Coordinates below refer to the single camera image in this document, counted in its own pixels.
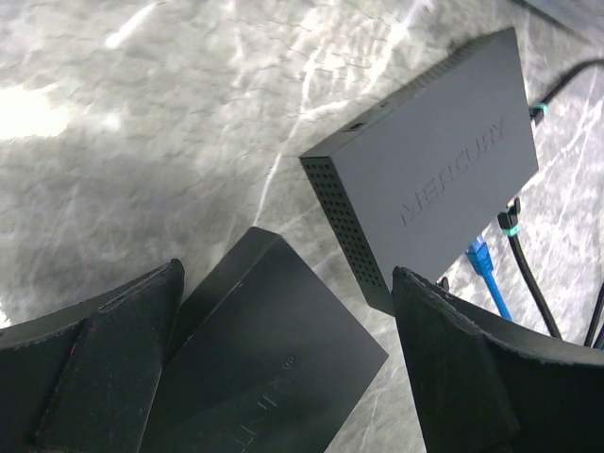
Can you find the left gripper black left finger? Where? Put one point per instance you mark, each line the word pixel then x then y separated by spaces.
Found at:
pixel 83 378

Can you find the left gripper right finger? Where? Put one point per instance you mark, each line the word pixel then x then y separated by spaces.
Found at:
pixel 481 383

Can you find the black network switch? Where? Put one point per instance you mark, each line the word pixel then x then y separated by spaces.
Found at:
pixel 264 358
pixel 416 178

